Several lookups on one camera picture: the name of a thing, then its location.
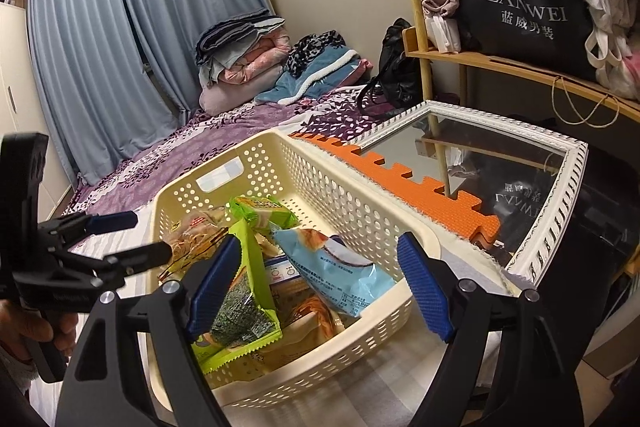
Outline white framed mirror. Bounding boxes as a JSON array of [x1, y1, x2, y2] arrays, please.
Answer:
[[345, 101, 590, 286]]

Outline orange bread packet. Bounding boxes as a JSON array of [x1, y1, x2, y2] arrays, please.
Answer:
[[277, 294, 347, 344]]

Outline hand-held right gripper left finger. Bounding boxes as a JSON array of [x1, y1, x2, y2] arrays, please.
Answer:
[[55, 234, 243, 427]]

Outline large green snack packet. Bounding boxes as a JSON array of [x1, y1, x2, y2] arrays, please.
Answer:
[[192, 217, 283, 375]]

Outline orange foam mat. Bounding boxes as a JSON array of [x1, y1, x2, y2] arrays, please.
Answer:
[[289, 132, 501, 251]]

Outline black handbag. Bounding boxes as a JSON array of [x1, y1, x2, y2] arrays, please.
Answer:
[[357, 18, 426, 118]]

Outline black white patterned cloth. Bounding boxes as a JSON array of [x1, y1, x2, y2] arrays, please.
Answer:
[[284, 32, 347, 78]]

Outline cream plastic basket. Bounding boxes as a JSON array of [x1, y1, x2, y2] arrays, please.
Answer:
[[149, 129, 443, 409]]

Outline white folded cloth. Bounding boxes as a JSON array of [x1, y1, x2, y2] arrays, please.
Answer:
[[425, 14, 462, 54]]

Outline blue white-trimmed blanket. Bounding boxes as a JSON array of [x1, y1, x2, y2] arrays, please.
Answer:
[[255, 47, 374, 106]]

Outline purple floral bedsheet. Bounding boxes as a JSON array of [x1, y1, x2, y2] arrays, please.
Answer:
[[60, 89, 401, 220]]

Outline white purple snack packet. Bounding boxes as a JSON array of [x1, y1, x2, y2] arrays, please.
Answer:
[[264, 256, 307, 304]]

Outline person's left hand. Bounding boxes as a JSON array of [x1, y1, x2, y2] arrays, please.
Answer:
[[0, 299, 79, 362]]

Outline small green snack packet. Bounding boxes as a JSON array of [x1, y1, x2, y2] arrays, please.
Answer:
[[227, 196, 301, 236]]

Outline white blue striped blanket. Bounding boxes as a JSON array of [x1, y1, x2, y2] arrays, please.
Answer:
[[27, 202, 506, 427]]

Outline stack of folded blankets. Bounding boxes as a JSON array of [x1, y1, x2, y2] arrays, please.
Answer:
[[194, 14, 292, 90]]

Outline light blue snack packet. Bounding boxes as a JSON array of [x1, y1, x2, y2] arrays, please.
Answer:
[[272, 227, 396, 319]]

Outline clear yellow-edged snack packet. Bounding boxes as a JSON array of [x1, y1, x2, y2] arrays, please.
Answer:
[[160, 207, 237, 282]]

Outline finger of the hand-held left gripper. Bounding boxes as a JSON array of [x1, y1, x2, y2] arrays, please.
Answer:
[[42, 210, 139, 253], [65, 241, 173, 280]]

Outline white cloth bags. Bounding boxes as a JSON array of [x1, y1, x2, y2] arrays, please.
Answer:
[[570, 0, 640, 101]]

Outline lilac pillow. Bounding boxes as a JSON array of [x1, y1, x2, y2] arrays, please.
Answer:
[[199, 69, 287, 116]]

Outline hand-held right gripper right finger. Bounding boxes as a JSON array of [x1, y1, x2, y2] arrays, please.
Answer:
[[396, 232, 585, 427]]

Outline wooden shelf rack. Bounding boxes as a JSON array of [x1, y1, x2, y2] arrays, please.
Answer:
[[375, 0, 640, 142]]

